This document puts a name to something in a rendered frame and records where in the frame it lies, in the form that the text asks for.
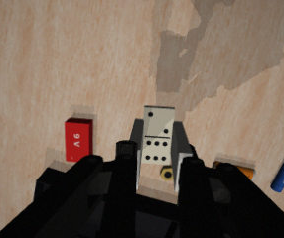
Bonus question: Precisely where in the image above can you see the black divided tray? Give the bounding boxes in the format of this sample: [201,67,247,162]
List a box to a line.
[33,167,180,238]

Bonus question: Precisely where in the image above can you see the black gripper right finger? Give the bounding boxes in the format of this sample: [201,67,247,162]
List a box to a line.
[170,121,284,238]

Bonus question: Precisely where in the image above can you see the red nine-volt battery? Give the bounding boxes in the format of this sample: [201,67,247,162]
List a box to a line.
[65,118,93,162]

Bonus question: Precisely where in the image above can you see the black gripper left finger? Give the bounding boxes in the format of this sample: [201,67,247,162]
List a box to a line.
[0,119,144,238]

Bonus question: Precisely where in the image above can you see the white domino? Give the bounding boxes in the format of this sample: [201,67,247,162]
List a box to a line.
[141,105,175,165]

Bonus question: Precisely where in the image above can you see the brass hex nut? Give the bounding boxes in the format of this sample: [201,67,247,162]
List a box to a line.
[160,165,173,181]

